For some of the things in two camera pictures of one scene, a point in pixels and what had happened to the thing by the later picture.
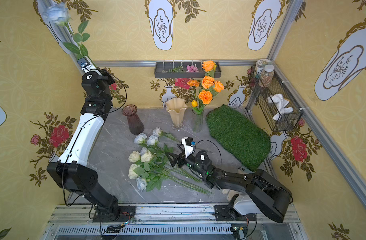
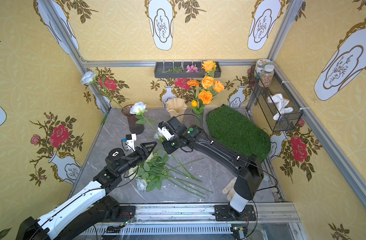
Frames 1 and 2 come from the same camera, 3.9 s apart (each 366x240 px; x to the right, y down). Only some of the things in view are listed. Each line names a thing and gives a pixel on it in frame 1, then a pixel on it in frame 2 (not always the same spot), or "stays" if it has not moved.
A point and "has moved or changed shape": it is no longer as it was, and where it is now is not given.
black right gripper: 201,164 -> 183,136
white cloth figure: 279,103 stays
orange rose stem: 207,81 stays
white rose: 58,14 has moved or changed shape
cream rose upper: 146,156 stays
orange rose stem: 210,67 stays
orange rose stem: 218,87 stays
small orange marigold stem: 205,97 stays
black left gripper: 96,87 -> 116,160
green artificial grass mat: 240,136 stays
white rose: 152,140 -> 140,108
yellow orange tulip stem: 194,104 stays
